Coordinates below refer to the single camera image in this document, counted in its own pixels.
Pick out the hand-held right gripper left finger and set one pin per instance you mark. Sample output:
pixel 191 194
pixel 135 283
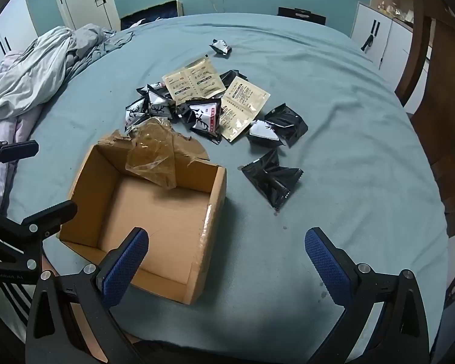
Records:
pixel 125 269

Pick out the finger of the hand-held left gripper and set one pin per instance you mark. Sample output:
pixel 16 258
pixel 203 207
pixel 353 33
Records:
pixel 49 216
pixel 21 149

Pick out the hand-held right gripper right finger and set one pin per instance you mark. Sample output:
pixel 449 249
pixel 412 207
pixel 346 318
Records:
pixel 326 269

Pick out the cardboard box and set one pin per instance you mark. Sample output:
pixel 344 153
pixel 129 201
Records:
pixel 155 212

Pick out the black foil snack packet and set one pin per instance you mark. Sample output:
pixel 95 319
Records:
pixel 273 180

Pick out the pile of snack packets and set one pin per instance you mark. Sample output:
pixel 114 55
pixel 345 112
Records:
pixel 159 104

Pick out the red label snack packet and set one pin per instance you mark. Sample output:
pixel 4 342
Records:
pixel 203 119

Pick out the beige printed double sachet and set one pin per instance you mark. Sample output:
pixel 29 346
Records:
pixel 242 106
pixel 193 79

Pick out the lilac blanket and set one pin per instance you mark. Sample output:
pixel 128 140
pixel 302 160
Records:
pixel 19 131

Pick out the black white striped cloth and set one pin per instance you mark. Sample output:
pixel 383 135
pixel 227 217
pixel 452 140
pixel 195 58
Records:
pixel 17 303

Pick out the crumpled grey blanket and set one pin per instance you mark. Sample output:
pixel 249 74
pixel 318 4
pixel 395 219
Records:
pixel 41 64

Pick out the white wardrobe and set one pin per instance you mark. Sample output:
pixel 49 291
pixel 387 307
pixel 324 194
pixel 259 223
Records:
pixel 11 34

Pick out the crumpled clear plastic film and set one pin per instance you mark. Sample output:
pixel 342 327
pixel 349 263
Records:
pixel 151 151

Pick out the white door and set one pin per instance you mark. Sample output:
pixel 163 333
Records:
pixel 79 0

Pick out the brown wooden chair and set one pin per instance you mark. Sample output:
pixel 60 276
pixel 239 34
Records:
pixel 440 83

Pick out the crumpled black white packet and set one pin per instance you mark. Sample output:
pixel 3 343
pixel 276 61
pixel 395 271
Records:
pixel 220 47

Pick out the white cabinet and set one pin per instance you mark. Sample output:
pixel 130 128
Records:
pixel 386 41

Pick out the black paper bag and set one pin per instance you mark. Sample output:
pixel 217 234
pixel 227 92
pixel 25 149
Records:
pixel 301 16

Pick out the small assorted clutter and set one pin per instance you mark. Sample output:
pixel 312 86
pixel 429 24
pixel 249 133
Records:
pixel 396 9

